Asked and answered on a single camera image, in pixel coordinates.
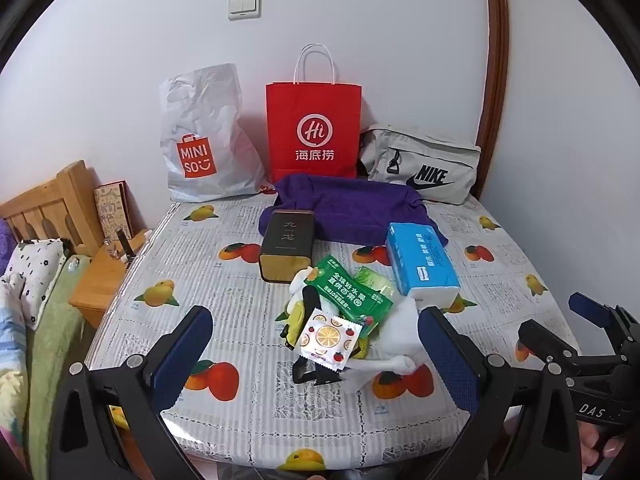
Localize grey waist bag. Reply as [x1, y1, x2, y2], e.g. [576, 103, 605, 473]
[357, 125, 482, 206]

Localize brown wooden door frame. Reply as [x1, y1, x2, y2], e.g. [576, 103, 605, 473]
[475, 0, 511, 201]

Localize white wall switch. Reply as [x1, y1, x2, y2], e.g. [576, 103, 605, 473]
[228, 0, 262, 21]

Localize wooden bedside table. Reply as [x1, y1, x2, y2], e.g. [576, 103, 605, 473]
[68, 230, 151, 328]

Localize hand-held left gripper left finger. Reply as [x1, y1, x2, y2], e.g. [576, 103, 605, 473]
[47, 305, 216, 480]

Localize patterned book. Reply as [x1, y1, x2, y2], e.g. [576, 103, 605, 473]
[94, 182, 135, 243]

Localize wooden headboard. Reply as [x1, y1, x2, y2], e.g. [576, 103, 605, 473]
[0, 160, 106, 256]

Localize purple towel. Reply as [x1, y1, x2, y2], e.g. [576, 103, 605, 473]
[258, 174, 448, 248]

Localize light green wipes pack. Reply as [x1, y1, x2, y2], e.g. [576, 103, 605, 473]
[352, 267, 398, 297]

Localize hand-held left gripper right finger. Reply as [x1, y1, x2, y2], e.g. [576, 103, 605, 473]
[417, 306, 583, 480]

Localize dark tin box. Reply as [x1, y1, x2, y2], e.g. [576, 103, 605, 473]
[258, 208, 317, 283]

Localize blue tissue pack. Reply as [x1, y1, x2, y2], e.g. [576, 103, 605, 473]
[385, 222, 462, 306]

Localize fruit print tablecloth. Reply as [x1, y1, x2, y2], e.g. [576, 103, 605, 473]
[85, 195, 581, 471]

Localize red paper bag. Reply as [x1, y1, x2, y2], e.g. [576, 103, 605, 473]
[265, 44, 363, 183]

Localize white pillow black flowers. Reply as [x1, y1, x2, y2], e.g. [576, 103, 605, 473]
[4, 237, 68, 331]

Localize colourful patterned quilt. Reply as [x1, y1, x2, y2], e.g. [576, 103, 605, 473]
[0, 280, 31, 461]

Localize person's right hand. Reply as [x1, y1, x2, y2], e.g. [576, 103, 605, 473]
[577, 417, 633, 477]

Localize white plastic shopping bag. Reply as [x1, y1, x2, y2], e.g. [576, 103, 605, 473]
[159, 63, 266, 204]

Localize white sponge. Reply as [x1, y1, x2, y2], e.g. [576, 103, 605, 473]
[379, 300, 426, 357]

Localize fruit print small packet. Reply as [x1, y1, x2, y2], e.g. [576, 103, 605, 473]
[294, 307, 363, 372]

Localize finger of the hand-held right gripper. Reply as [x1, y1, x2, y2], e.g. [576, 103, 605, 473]
[570, 291, 640, 356]
[518, 319, 618, 386]

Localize green packet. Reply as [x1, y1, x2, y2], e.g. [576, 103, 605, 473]
[302, 260, 395, 333]

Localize purple plush toy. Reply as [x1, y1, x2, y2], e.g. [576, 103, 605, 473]
[0, 220, 18, 273]

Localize green blanket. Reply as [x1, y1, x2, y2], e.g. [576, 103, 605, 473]
[25, 255, 96, 441]

